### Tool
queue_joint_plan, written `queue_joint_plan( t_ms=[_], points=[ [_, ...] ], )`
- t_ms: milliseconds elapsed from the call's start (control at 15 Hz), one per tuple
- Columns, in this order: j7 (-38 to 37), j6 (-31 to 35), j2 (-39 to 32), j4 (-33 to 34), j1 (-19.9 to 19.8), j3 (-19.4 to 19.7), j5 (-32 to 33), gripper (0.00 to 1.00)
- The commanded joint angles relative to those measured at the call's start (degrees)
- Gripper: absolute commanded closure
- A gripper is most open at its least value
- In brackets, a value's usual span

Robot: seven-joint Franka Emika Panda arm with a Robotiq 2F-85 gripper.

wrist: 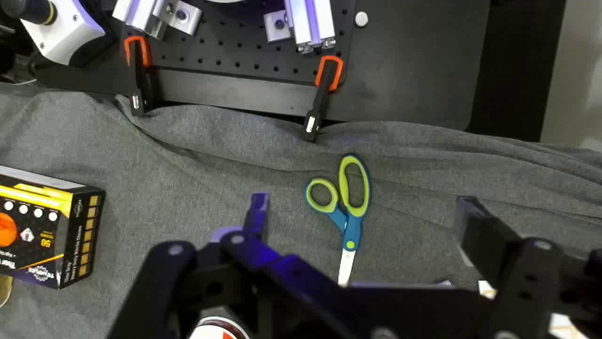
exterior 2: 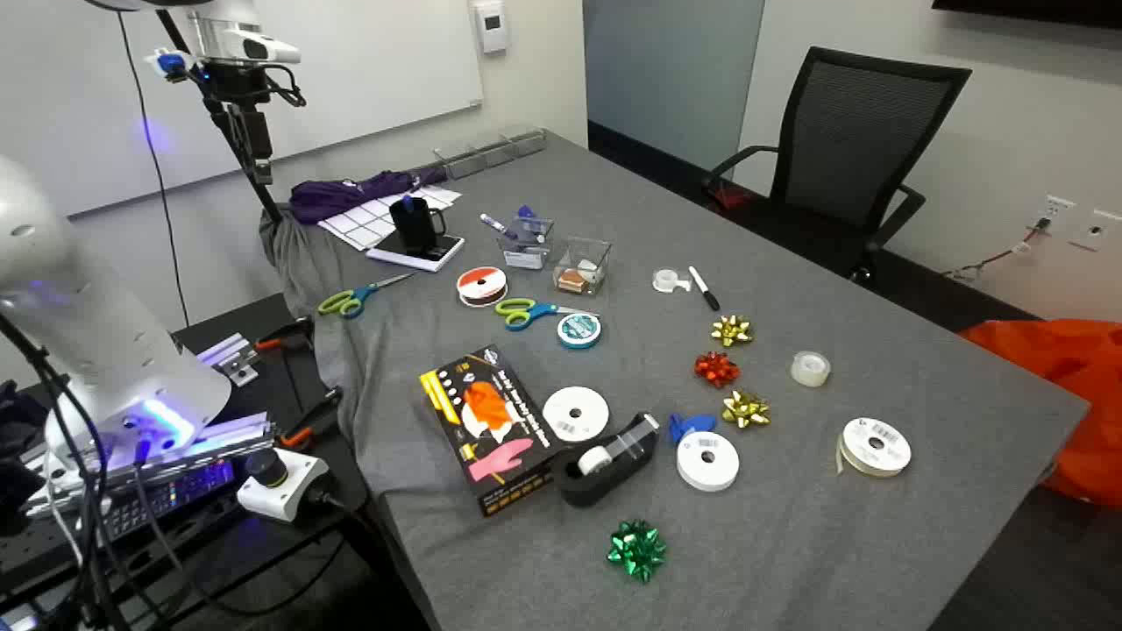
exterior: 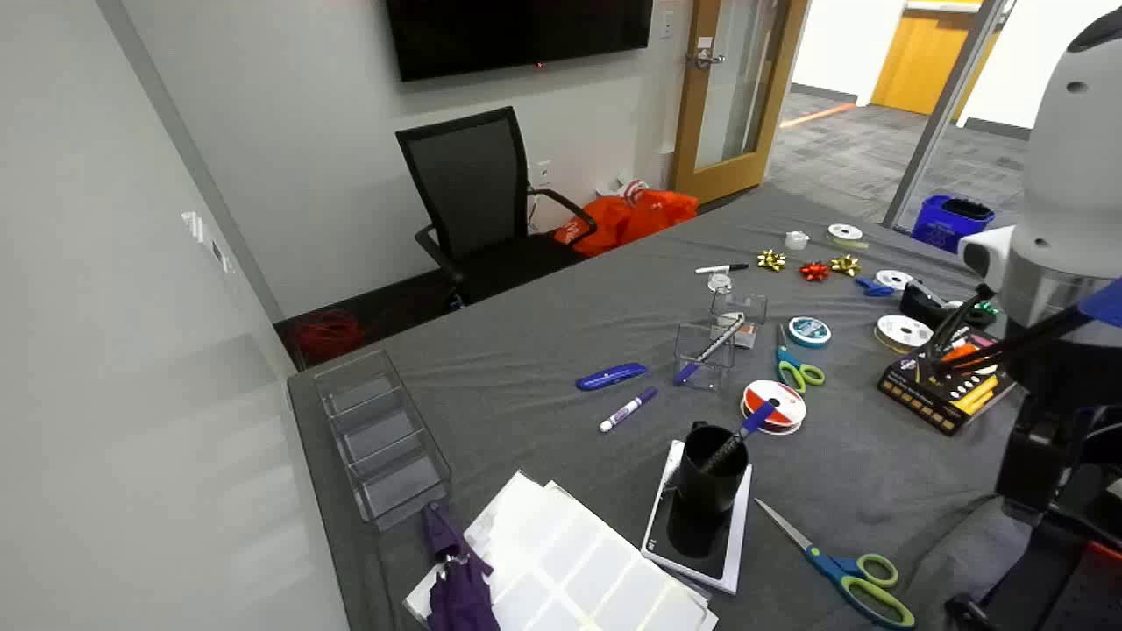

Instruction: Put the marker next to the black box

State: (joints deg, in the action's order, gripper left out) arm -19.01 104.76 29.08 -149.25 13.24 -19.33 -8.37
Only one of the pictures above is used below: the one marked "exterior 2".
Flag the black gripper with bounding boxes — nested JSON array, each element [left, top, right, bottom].
[[205, 57, 311, 169]]

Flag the purple and black marker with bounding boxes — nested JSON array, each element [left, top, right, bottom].
[[517, 203, 552, 253]]

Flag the clear marker holder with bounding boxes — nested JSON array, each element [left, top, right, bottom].
[[503, 221, 554, 275]]

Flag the clear plastic box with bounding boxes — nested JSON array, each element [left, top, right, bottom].
[[547, 237, 617, 297]]

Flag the black box with glove print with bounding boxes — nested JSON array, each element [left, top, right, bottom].
[[416, 345, 560, 521]]

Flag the black and white marker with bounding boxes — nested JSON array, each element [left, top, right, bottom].
[[685, 265, 725, 315]]

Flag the white grid patterned towel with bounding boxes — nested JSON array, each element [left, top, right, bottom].
[[316, 186, 468, 255]]

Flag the black mug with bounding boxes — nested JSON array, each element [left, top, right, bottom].
[[387, 193, 448, 259]]

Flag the white notebook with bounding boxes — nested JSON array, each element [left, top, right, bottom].
[[365, 227, 469, 276]]

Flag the teal ribbon spool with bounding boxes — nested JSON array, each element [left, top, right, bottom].
[[554, 310, 607, 351]]

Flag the white ribbon spool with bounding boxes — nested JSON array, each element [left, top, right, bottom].
[[674, 429, 744, 496], [541, 382, 614, 448]]

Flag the small clear tape dispenser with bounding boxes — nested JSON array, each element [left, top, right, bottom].
[[650, 268, 696, 297]]

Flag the black side cart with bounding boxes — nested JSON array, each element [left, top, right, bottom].
[[0, 290, 407, 631]]

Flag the black tape dispenser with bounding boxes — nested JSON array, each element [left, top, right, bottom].
[[554, 410, 662, 510]]

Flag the gold gift bow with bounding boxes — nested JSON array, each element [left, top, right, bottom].
[[718, 389, 776, 434], [709, 314, 758, 351]]

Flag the red gift bow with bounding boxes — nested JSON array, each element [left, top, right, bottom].
[[692, 346, 744, 389]]

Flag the blue gift bow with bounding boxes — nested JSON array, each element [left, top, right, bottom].
[[662, 410, 718, 448]]

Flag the green gift bow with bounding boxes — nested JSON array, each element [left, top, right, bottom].
[[602, 521, 669, 587]]

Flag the clear tape roll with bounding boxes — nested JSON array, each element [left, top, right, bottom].
[[790, 346, 836, 389]]

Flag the black office chair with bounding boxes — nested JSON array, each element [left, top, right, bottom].
[[703, 47, 975, 286]]

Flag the grey table cloth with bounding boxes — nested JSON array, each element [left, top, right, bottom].
[[260, 127, 1090, 631]]

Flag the cream ribbon spool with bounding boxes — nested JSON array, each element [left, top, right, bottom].
[[836, 413, 920, 481]]

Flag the orange bag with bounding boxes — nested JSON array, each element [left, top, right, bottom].
[[962, 315, 1122, 511]]

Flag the small silver bracket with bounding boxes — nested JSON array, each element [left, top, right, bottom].
[[192, 329, 262, 389]]

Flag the white wall thermostat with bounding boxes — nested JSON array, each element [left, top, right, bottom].
[[469, 0, 511, 57]]

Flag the green and blue handled scissors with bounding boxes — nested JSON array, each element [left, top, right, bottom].
[[487, 296, 577, 334]]

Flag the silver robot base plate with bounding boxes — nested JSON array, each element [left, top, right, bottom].
[[21, 408, 279, 524]]

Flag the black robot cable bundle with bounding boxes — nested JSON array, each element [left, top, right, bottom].
[[0, 314, 134, 631]]

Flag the black wall cable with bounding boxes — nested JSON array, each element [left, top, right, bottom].
[[942, 213, 1057, 286]]

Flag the black wall screen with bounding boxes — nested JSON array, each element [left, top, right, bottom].
[[928, 0, 1122, 32]]

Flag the white wall outlet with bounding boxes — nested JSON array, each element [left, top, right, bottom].
[[1042, 193, 1080, 232]]

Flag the white wall plate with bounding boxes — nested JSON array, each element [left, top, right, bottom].
[[1080, 206, 1122, 253]]

